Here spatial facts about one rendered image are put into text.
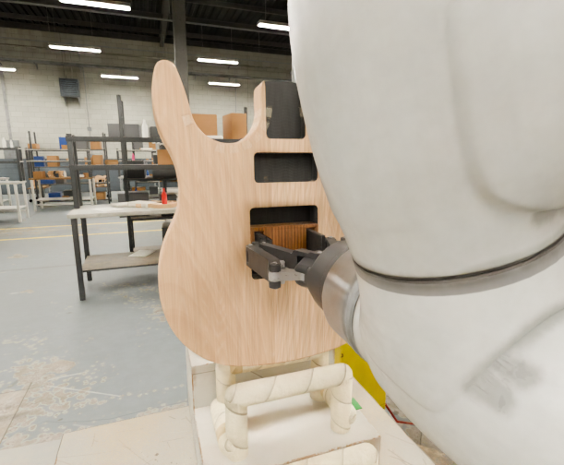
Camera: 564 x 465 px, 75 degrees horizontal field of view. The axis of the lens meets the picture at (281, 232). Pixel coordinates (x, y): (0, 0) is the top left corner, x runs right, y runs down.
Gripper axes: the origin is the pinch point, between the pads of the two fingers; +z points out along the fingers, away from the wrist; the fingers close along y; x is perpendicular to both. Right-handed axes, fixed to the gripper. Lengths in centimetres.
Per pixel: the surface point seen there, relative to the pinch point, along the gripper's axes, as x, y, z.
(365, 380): -95, 74, 94
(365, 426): -30.8, 12.5, -2.4
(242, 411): -22.8, -7.5, -2.6
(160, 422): -39.7, -19.0, 21.8
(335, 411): -27.2, 7.4, -1.9
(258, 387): -20.1, -4.9, -2.0
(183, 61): 241, 65, 890
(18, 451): -43, -45, 26
